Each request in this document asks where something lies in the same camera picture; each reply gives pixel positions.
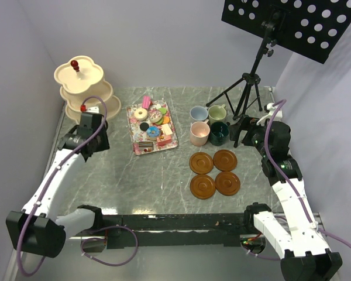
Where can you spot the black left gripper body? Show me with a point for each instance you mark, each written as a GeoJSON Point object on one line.
{"type": "Point", "coordinates": [103, 142]}

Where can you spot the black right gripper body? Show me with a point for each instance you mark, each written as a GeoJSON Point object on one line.
{"type": "Point", "coordinates": [255, 133]}

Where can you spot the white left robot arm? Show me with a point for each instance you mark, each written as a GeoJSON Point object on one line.
{"type": "Point", "coordinates": [36, 228]}

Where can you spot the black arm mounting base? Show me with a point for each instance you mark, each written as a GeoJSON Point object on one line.
{"type": "Point", "coordinates": [227, 229]}

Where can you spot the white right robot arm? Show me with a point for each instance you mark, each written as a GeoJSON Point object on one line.
{"type": "Point", "coordinates": [303, 252]}

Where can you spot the dark green mug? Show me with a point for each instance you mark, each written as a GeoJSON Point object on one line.
{"type": "Point", "coordinates": [219, 133]}

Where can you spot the brown wooden coaster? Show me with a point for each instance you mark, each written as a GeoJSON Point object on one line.
{"type": "Point", "coordinates": [201, 163]}
{"type": "Point", "coordinates": [227, 183]}
{"type": "Point", "coordinates": [225, 160]}
{"type": "Point", "coordinates": [202, 186]}

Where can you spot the cream three-tier dessert stand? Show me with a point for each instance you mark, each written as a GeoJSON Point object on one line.
{"type": "Point", "coordinates": [81, 78]}

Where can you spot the light green mug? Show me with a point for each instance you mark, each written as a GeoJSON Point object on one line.
{"type": "Point", "coordinates": [217, 113]}

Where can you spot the white toy donut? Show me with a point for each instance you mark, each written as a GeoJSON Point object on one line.
{"type": "Point", "coordinates": [141, 114]}

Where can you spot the black toy cookie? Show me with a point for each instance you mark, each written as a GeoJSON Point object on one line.
{"type": "Point", "coordinates": [144, 126]}

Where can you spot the pink mug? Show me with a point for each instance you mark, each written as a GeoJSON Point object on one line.
{"type": "Point", "coordinates": [199, 132]}

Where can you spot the chocolate layer toy cake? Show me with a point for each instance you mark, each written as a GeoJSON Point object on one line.
{"type": "Point", "coordinates": [146, 145]}

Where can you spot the light blue mug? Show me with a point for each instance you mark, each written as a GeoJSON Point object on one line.
{"type": "Point", "coordinates": [198, 113]}

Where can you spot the pink toy popsicle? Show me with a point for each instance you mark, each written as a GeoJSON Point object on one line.
{"type": "Point", "coordinates": [146, 102]}

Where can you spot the floral serving tray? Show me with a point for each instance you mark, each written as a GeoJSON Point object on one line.
{"type": "Point", "coordinates": [136, 135]}

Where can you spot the blue frosted toy donut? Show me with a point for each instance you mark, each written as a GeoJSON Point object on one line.
{"type": "Point", "coordinates": [153, 132]}

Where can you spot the green toy macaron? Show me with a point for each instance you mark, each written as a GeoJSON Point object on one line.
{"type": "Point", "coordinates": [163, 110]}

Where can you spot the cream toy wafer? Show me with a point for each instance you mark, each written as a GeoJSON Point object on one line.
{"type": "Point", "coordinates": [166, 129]}

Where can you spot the pink toy cake slice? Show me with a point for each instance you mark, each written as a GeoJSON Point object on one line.
{"type": "Point", "coordinates": [163, 140]}

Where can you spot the orange toy macaron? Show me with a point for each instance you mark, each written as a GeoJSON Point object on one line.
{"type": "Point", "coordinates": [166, 119]}

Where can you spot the black perforated calibration board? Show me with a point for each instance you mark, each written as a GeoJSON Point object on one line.
{"type": "Point", "coordinates": [309, 28]}

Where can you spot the aluminium frame rail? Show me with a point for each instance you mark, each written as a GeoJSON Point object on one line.
{"type": "Point", "coordinates": [69, 265]}

